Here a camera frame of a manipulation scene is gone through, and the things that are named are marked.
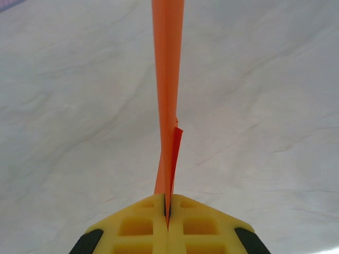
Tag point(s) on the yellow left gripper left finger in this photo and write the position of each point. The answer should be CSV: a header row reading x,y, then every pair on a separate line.
x,y
132,232

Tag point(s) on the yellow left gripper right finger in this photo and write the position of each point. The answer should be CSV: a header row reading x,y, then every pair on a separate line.
x,y
201,232

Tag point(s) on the orange square paper sheet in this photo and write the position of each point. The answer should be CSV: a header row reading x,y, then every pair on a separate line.
x,y
167,66

